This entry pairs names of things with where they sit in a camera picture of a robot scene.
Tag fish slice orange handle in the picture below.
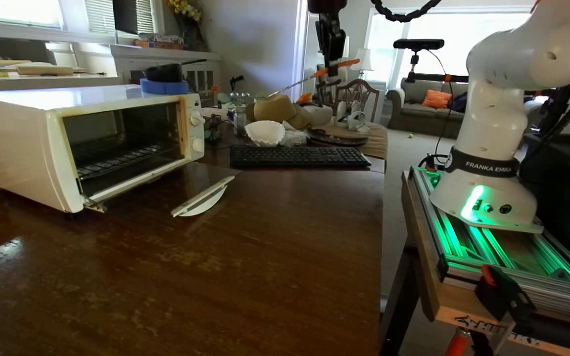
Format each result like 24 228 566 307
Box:
253 56 364 105

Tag orange cushion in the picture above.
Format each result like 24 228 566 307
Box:
422 87 453 111

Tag black equipment box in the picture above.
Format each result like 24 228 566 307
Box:
519 127 570 279

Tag crumpled clear plastic bag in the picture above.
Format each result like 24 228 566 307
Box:
283 123 313 148

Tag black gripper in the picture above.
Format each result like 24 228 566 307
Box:
307 0 348 69

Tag grey sofa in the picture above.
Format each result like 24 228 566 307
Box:
388 77 479 139

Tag potted plant yellow flowers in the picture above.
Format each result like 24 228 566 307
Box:
164 0 210 52

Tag black camera on stand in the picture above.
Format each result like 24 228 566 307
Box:
392 38 447 85

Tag glass oven door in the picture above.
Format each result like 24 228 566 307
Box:
75 172 240 222

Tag black computer keyboard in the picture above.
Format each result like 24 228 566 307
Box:
228 143 372 172

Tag white cabinet glass doors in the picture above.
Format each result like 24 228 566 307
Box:
109 44 224 95

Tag white paper coffee filters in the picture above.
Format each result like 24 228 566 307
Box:
244 119 289 148

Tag dark wooden chair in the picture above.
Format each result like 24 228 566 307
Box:
333 77 380 131

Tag black red clamp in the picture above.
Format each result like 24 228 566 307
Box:
443 263 538 356

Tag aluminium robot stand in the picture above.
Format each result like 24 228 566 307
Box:
380 164 570 356

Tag white toaster oven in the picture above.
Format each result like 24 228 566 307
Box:
0 83 206 216

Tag tan rounded basket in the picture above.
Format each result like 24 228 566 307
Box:
251 93 321 133

